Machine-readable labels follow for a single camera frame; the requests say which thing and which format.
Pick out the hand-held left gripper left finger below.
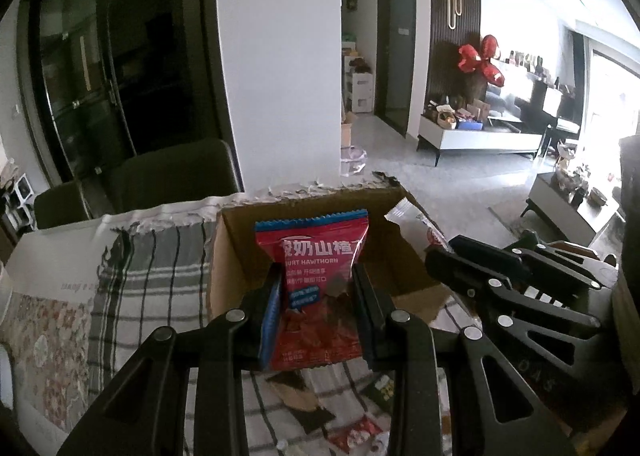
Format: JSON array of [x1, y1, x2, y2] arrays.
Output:
[[56, 262, 284, 456]]

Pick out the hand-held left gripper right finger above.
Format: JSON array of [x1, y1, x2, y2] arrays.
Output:
[[351, 263, 577, 456]]

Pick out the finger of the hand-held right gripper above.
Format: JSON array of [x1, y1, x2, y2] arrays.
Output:
[[425, 247, 603, 373], [448, 234, 618, 292]]

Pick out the brown cardboard box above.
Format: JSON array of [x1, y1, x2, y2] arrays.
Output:
[[206, 185, 468, 337]]

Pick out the dark green snack packet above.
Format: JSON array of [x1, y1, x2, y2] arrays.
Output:
[[360, 375, 397, 413]]

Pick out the dark coffee table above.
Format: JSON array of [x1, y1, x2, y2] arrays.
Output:
[[520, 172, 626, 248]]

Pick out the brown snack packet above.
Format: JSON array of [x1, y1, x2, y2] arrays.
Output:
[[264, 370, 337, 434]]

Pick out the red and white snack packet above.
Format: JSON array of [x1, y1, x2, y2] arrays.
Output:
[[327, 413, 392, 454]]

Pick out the white TV cabinet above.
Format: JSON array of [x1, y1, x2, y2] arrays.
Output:
[[416, 113, 546, 168]]

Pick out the plaid tablecloth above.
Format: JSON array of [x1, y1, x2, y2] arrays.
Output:
[[90, 220, 483, 456]]

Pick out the brown gift basket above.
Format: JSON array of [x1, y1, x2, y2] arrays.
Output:
[[434, 105, 460, 131]]

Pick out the clear plastic stool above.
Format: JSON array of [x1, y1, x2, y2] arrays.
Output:
[[340, 145, 369, 178]]

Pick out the black television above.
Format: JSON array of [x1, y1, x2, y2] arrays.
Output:
[[529, 80, 583, 124]]

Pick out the large dark chair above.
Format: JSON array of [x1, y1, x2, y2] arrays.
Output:
[[106, 138, 244, 215]]

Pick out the small cardboard box on floor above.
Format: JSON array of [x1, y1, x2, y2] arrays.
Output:
[[341, 112, 360, 151]]

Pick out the red foil balloon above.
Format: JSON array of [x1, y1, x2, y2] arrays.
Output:
[[457, 34, 507, 86]]

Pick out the white shelf unit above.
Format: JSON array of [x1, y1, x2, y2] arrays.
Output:
[[350, 71, 375, 114]]

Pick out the floral tablecloth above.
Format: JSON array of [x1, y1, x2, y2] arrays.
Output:
[[0, 290, 108, 432]]

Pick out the dark interior door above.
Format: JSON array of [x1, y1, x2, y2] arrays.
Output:
[[375, 0, 417, 138]]

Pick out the small dark chair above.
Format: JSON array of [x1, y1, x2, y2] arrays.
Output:
[[33, 180, 94, 231]]

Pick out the small white rack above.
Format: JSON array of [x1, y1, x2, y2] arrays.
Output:
[[7, 175, 37, 219]]

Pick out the black glass sliding door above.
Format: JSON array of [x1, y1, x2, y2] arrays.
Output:
[[17, 0, 241, 187]]

